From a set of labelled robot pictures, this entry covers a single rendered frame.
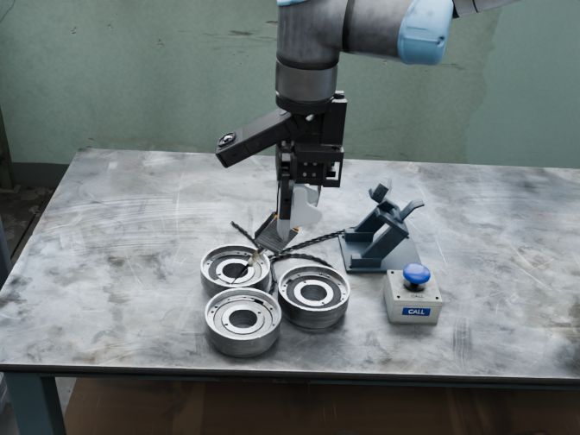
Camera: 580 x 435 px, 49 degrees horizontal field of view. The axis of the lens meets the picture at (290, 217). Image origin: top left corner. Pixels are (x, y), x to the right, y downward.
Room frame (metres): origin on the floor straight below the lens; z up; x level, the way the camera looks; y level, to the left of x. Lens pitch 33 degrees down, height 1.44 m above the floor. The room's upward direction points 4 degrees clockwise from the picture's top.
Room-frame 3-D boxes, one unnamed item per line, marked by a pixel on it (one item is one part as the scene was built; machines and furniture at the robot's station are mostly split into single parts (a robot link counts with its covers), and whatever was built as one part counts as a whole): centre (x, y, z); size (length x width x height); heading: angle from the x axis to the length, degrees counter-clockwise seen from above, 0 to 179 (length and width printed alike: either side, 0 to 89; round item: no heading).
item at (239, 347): (0.66, 0.05, 0.82); 0.10 x 0.10 x 0.04
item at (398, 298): (0.74, -0.19, 0.82); 0.08 x 0.07 x 0.05; 93
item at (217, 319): (0.66, 0.05, 0.82); 0.08 x 0.08 x 0.02
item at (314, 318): (0.73, -0.04, 0.82); 0.10 x 0.10 x 0.04
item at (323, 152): (0.74, -0.02, 1.07); 0.09 x 0.08 x 0.12; 96
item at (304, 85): (0.75, -0.01, 1.15); 0.08 x 0.08 x 0.05
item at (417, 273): (0.74, -0.19, 0.85); 0.04 x 0.04 x 0.05
